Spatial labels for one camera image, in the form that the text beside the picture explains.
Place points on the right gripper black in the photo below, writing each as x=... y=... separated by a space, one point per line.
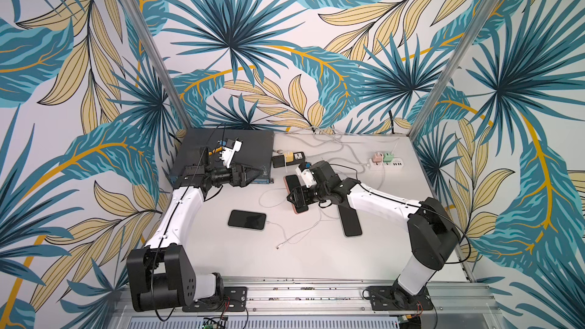
x=301 y=196

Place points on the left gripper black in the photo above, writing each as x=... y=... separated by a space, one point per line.
x=241 y=180

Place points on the pink case phone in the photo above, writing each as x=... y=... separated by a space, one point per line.
x=293 y=183

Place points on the black phone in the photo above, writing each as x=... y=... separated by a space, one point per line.
x=247 y=220
x=350 y=222

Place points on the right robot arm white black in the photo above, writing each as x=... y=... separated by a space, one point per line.
x=433 y=235

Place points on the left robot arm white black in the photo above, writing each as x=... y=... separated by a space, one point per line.
x=161 y=275

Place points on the yellow black pliers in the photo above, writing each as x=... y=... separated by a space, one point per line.
x=216 y=150

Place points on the yellow charger plug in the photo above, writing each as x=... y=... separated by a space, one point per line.
x=289 y=157

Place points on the pink charger plug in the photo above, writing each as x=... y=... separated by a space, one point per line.
x=378 y=157

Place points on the green charger plug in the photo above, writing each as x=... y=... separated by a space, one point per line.
x=388 y=157

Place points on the white power strip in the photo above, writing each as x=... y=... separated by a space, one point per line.
x=394 y=165

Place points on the dark grey network switch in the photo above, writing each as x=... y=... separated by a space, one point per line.
x=256 y=150

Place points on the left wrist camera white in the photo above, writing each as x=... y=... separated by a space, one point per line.
x=229 y=148

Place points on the aluminium rail frame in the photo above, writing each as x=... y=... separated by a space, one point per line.
x=321 y=303

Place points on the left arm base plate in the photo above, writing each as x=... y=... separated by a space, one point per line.
x=233 y=300

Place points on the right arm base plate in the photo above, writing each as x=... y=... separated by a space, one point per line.
x=395 y=299

